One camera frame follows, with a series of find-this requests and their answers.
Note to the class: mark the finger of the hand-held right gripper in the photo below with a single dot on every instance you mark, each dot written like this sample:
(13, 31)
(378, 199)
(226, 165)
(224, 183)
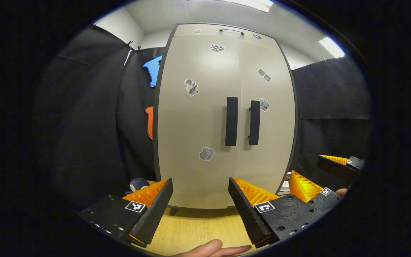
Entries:
(325, 200)
(356, 163)

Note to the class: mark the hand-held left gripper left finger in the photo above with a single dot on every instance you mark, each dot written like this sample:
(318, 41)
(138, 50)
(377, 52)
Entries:
(152, 214)

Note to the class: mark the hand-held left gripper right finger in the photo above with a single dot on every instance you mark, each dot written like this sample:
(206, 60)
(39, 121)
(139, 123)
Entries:
(246, 214)

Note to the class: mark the white shoe cabinet door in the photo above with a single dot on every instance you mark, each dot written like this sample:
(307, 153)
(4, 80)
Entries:
(273, 142)
(191, 142)

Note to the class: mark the white shoe cabinet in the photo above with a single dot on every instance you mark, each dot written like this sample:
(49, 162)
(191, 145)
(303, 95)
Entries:
(184, 30)

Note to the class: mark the plush penguin toy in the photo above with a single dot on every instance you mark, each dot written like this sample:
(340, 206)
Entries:
(138, 185)

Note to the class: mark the white printed card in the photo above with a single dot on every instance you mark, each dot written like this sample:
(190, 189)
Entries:
(285, 184)

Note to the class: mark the black backdrop cloth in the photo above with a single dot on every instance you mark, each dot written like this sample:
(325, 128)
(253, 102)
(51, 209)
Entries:
(84, 117)
(134, 107)
(334, 92)

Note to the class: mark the ceiling light panel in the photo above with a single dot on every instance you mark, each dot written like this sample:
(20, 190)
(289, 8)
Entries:
(331, 47)

